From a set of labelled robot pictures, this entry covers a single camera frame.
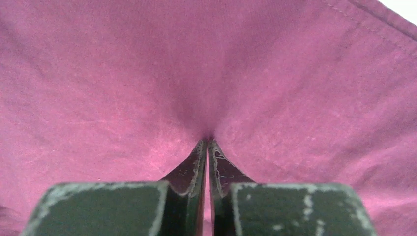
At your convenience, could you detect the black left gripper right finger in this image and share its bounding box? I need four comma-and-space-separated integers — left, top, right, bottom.
208, 139, 376, 236

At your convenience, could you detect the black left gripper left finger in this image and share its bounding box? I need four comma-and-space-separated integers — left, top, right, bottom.
22, 140, 207, 236

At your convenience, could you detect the maroon surgical wrap cloth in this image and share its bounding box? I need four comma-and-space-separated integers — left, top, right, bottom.
0, 0, 417, 236

